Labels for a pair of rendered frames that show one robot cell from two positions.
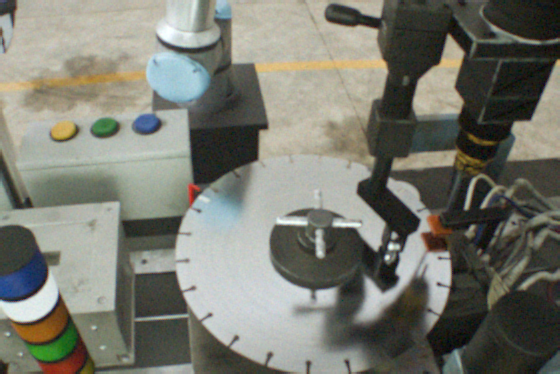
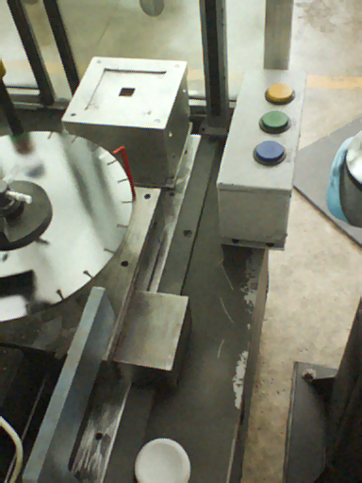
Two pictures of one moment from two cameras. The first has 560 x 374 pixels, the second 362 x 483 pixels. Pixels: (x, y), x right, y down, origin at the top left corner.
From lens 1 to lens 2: 0.93 m
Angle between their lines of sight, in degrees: 71
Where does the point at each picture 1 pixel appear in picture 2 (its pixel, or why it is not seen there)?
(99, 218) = (151, 116)
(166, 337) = not seen: hidden behind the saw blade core
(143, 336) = not seen: hidden behind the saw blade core
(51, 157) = (244, 88)
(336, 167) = (90, 260)
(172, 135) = (244, 172)
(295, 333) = not seen: outside the picture
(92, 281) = (91, 110)
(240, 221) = (66, 174)
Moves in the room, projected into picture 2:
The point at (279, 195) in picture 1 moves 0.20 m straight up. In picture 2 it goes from (79, 205) to (33, 79)
